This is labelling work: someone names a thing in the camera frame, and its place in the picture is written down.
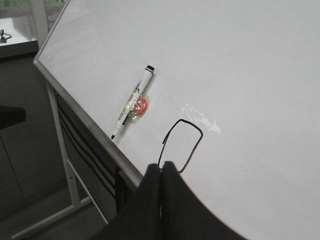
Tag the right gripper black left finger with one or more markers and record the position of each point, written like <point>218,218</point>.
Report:
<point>139,218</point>

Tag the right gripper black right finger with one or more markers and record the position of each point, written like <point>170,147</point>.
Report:
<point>183,215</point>

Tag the red round magnet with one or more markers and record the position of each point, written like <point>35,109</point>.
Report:
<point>141,106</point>

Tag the white whiteboard stand frame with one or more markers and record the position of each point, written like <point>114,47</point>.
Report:
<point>78,193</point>

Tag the white whiteboard marker pen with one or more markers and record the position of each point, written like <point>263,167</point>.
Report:
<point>133,99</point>

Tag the large white whiteboard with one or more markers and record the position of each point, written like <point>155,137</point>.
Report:
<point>234,100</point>

